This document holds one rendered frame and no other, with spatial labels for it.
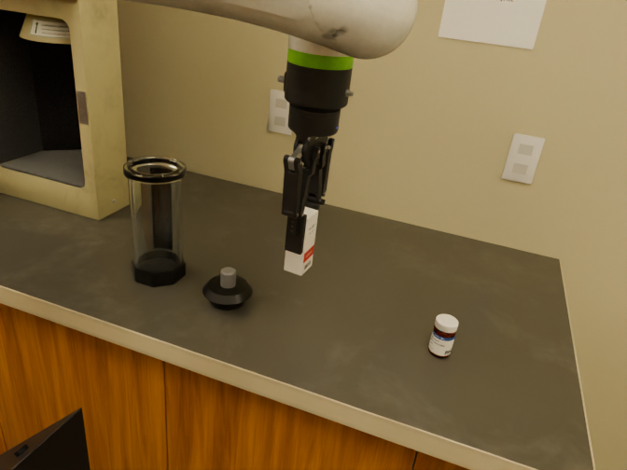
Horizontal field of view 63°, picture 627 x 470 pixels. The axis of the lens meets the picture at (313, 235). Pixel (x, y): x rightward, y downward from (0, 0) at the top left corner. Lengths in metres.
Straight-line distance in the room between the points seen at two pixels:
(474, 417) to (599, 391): 0.85
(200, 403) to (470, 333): 0.51
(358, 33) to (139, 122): 1.19
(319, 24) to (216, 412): 0.68
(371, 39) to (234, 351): 0.53
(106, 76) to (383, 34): 0.78
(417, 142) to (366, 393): 0.73
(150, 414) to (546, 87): 1.09
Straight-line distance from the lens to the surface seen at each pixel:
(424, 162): 1.36
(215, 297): 0.93
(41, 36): 1.28
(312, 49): 0.71
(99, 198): 1.28
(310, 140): 0.75
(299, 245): 0.82
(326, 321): 0.95
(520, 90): 1.31
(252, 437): 0.97
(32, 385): 1.26
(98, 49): 1.21
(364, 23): 0.57
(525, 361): 0.99
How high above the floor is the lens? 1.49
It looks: 27 degrees down
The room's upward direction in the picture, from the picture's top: 7 degrees clockwise
